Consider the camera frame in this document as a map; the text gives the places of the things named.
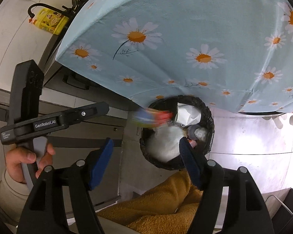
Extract bin with black bag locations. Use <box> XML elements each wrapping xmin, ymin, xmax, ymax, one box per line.
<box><xmin>139</xmin><ymin>95</ymin><xmax>215</xmax><ymax>171</ymax></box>

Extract colourful snack wrapper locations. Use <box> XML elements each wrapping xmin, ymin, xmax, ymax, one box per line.
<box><xmin>130</xmin><ymin>108</ymin><xmax>175</xmax><ymax>128</ymax></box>

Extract white paper sheet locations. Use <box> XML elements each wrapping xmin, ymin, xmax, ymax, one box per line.
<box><xmin>174</xmin><ymin>102</ymin><xmax>202</xmax><ymax>126</ymax></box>

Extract person's left hand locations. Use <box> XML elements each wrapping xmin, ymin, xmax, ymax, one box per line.
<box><xmin>5</xmin><ymin>143</ymin><xmax>56</xmax><ymax>184</ymax></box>

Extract blue daisy print tablecloth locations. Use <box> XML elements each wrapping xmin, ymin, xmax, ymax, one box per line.
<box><xmin>55</xmin><ymin>0</ymin><xmax>293</xmax><ymax>114</ymax></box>

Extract black faucet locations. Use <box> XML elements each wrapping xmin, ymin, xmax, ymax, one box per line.
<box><xmin>27</xmin><ymin>3</ymin><xmax>76</xmax><ymax>19</ymax></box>

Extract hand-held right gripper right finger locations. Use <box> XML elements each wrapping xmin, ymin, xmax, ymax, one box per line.
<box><xmin>178</xmin><ymin>137</ymin><xmax>275</xmax><ymax>234</ymax></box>

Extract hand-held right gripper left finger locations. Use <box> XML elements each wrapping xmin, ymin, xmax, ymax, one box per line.
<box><xmin>16</xmin><ymin>137</ymin><xmax>114</xmax><ymax>234</ymax></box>

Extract person's left forearm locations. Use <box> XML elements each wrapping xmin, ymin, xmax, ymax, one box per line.
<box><xmin>0</xmin><ymin>169</ymin><xmax>37</xmax><ymax>227</ymax></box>

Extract dark metal frame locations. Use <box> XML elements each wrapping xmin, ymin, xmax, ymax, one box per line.
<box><xmin>265</xmin><ymin>188</ymin><xmax>293</xmax><ymax>222</ymax></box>

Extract yellow dish soap bottle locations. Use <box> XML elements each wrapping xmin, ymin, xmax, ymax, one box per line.
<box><xmin>28</xmin><ymin>8</ymin><xmax>69</xmax><ymax>35</ymax></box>

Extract clear plastic bag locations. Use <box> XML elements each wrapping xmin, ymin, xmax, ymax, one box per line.
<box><xmin>187</xmin><ymin>124</ymin><xmax>208</xmax><ymax>142</ymax></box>

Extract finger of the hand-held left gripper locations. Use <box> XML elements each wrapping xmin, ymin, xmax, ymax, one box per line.
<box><xmin>57</xmin><ymin>102</ymin><xmax>110</xmax><ymax>129</ymax></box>

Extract large white cloth wad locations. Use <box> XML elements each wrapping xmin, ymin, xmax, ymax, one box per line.
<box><xmin>146</xmin><ymin>125</ymin><xmax>186</xmax><ymax>162</ymax></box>

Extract grey cabinet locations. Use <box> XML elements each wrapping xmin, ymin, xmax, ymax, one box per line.
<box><xmin>0</xmin><ymin>61</ymin><xmax>142</xmax><ymax>215</ymax></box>

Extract person's yellow fleece trousers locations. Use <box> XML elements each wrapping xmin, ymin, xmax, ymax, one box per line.
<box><xmin>96</xmin><ymin>169</ymin><xmax>205</xmax><ymax>234</ymax></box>

